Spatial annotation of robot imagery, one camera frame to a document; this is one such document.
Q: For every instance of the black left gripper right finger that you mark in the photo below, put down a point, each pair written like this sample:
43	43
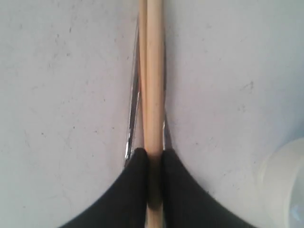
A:
186	204

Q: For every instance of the white ceramic bowl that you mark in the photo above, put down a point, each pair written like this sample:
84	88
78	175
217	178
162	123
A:
281	185

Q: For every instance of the steel table knife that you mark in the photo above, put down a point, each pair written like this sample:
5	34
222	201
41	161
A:
134	100

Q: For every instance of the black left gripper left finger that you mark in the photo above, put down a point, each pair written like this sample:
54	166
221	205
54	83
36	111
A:
124	204

